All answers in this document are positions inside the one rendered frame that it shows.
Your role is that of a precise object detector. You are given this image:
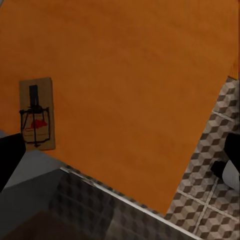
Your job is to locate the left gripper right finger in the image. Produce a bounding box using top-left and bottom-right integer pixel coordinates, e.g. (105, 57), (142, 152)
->
(224, 133), (240, 174)

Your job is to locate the mousetrap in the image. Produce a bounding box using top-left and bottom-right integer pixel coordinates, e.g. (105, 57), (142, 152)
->
(19, 77), (56, 151)

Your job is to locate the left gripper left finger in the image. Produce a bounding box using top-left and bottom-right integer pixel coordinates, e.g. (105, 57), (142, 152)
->
(0, 133), (26, 192)

